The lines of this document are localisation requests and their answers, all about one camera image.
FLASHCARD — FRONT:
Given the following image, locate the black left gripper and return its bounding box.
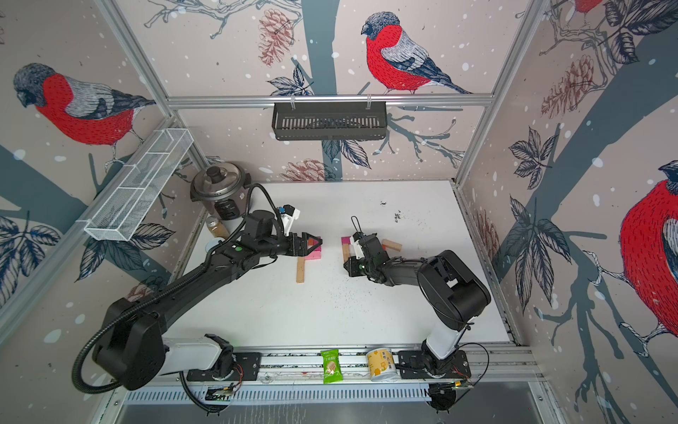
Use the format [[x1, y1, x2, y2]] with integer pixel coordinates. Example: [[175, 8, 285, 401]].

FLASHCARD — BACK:
[[258, 231, 323, 259]]

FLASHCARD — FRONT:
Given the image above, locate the light pink block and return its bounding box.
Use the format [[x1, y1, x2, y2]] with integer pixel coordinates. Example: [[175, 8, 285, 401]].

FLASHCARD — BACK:
[[305, 251, 321, 261]]

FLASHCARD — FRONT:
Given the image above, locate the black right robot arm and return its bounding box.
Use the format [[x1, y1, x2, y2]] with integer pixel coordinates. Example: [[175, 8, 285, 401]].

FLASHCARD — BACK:
[[344, 231, 492, 380]]

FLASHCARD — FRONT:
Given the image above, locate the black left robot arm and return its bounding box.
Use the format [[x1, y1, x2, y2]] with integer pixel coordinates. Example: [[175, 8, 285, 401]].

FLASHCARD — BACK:
[[71, 204, 323, 395]]

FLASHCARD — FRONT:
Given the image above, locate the glass spice jar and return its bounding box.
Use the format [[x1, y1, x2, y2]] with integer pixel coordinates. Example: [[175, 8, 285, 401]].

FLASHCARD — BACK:
[[206, 216, 231, 240]]

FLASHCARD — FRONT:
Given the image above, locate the silver rice cooker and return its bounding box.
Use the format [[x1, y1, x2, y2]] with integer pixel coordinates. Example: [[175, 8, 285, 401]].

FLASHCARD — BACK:
[[190, 163, 252, 221]]

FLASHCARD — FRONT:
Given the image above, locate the green snack packet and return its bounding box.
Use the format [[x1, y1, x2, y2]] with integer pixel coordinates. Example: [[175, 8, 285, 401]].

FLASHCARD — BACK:
[[321, 349, 344, 384]]

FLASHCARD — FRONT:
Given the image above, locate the black hanging metal basket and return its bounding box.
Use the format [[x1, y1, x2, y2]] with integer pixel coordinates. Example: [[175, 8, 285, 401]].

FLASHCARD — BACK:
[[272, 102, 388, 141]]

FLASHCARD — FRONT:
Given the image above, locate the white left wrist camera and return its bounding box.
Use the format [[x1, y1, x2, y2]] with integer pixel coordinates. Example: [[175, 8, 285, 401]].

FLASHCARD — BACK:
[[278, 204, 300, 237]]

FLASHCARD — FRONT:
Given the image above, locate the yellow cup on rail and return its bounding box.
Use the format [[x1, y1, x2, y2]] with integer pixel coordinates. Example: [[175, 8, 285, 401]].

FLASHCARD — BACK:
[[365, 348, 399, 383]]

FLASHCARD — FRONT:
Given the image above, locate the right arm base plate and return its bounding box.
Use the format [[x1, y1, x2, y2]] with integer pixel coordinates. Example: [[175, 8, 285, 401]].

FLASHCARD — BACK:
[[395, 350, 471, 380]]

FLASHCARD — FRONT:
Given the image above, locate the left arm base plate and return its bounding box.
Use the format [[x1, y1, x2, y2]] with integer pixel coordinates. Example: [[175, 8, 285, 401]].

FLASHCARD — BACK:
[[185, 352, 262, 383]]

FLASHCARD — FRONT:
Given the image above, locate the white wire basket shelf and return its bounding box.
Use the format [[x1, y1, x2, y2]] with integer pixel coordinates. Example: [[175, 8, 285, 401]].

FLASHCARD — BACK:
[[85, 128, 194, 241]]

